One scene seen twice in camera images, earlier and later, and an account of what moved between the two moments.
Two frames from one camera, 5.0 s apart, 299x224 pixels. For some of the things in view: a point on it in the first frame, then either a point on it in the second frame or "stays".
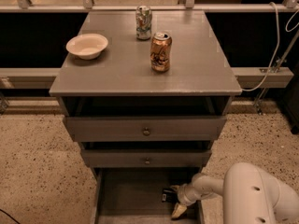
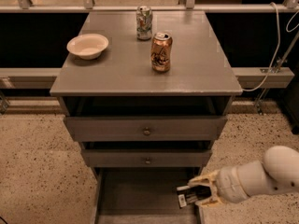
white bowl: (89, 46) stays
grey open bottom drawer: (134, 195) stays
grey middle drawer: (146, 158) stays
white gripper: (186, 195) to (228, 184)
